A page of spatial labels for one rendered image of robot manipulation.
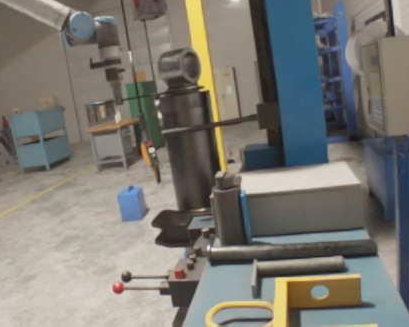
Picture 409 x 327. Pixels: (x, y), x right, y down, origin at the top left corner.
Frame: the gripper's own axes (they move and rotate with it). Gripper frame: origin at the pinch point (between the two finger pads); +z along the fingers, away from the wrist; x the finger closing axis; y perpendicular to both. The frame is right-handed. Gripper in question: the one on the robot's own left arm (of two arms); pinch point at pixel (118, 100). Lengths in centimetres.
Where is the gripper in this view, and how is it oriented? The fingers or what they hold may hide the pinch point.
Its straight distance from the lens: 153.3
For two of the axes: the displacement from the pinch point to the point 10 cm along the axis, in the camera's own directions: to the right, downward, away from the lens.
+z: 1.5, 9.7, 1.7
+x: -0.6, -1.6, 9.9
